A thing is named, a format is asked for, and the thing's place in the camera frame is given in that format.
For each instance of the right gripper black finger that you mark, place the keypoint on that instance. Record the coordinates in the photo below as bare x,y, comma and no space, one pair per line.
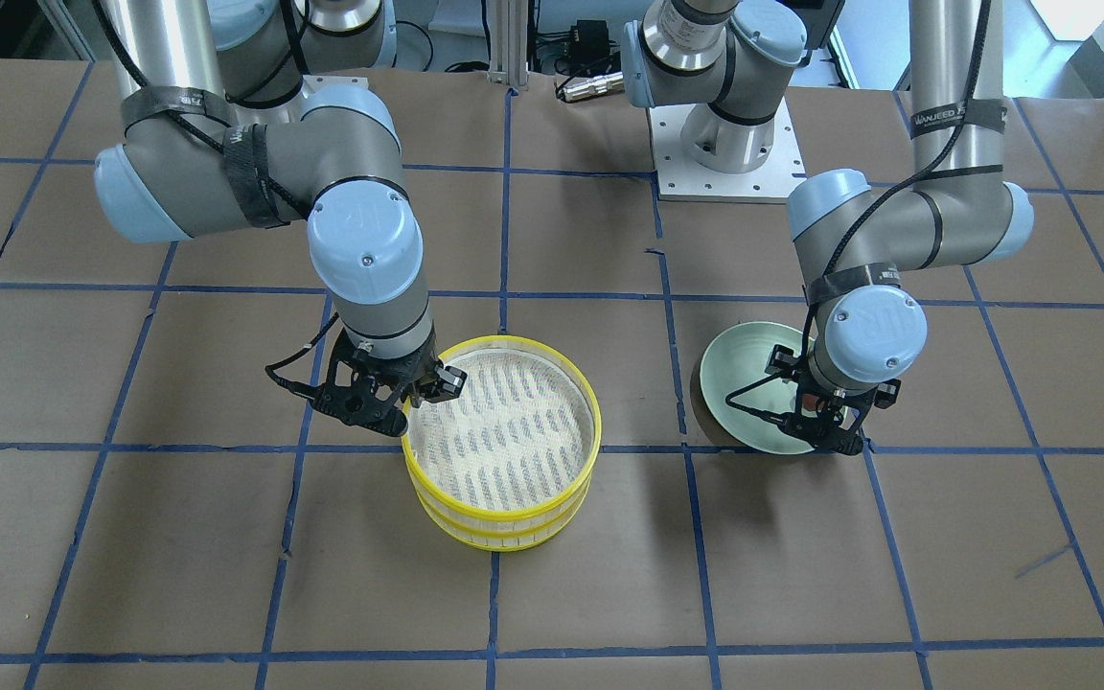
443,384

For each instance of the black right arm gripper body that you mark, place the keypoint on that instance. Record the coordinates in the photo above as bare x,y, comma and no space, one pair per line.
411,372

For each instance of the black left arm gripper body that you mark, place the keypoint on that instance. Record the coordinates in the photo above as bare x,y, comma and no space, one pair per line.
887,392

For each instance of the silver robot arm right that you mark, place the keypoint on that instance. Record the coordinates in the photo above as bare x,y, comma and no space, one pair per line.
240,114

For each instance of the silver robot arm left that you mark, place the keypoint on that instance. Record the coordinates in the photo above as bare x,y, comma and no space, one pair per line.
730,62

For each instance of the yellow steamer basket with cloth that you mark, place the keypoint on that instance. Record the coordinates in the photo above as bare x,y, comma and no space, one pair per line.
502,535

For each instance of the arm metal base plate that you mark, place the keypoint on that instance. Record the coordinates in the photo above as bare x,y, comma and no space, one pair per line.
700,157

